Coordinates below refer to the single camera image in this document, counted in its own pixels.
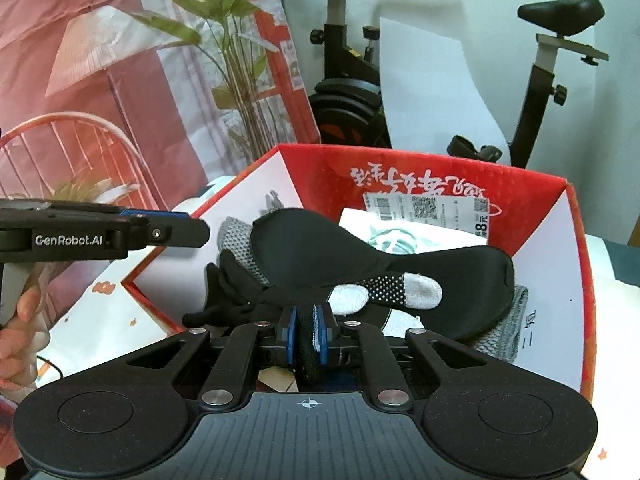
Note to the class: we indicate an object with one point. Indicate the grey knit cloth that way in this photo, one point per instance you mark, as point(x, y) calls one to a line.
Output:
point(500, 330)

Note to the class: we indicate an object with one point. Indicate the black fabric eye mask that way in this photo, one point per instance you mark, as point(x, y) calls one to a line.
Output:
point(325, 245)

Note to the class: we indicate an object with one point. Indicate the red printed backdrop cloth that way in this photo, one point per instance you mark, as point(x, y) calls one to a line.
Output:
point(100, 85)

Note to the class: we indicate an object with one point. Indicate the person's left hand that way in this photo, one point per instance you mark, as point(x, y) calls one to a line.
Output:
point(22, 340)

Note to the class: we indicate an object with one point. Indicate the black exercise bike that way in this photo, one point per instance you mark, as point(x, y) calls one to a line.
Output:
point(345, 85)

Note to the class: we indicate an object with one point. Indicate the white plastic packet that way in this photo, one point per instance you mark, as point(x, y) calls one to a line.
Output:
point(360, 230)

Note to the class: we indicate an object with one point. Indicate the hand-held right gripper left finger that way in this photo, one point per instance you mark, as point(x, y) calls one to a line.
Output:
point(289, 332)

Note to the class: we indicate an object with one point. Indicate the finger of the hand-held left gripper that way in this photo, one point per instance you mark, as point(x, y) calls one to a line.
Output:
point(175, 232)

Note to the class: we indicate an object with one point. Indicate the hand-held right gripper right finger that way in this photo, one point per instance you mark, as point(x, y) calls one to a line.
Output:
point(324, 332)

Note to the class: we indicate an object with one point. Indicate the geometric patterned tablecloth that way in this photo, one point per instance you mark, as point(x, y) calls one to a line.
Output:
point(620, 260)

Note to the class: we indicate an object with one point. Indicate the red strawberry cardboard box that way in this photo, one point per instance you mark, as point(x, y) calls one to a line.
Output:
point(320, 170)

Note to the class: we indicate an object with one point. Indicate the cartoon printed table mat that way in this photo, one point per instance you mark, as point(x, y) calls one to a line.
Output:
point(100, 310)

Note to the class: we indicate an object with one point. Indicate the black glove grey fingertips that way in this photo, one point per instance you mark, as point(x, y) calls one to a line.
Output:
point(235, 300)

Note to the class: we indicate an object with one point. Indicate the white curved board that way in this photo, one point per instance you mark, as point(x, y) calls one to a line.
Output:
point(430, 100)

